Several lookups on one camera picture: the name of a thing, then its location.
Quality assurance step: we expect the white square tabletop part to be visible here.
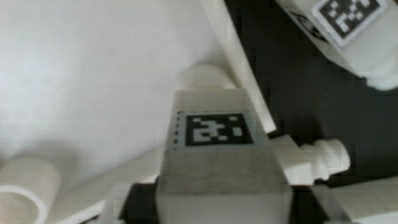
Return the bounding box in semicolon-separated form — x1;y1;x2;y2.
0;0;278;224

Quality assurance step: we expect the white table leg with thread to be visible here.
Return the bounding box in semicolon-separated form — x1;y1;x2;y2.
276;0;398;91

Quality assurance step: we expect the white table leg front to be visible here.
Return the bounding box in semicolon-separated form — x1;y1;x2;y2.
311;177;398;224

